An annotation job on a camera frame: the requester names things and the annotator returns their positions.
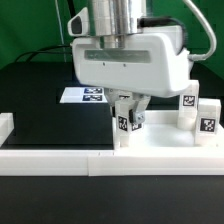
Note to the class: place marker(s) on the white U-shaped fence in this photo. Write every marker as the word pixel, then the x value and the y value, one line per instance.
pixel 122 162

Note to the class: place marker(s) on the white sheet with tags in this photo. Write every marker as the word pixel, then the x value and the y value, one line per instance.
pixel 83 95

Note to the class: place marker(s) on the white square tabletop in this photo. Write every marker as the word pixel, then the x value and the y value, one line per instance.
pixel 160 131

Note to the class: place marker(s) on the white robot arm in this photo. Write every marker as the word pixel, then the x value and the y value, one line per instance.
pixel 110 21

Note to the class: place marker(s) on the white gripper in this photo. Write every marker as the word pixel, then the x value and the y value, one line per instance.
pixel 151 63

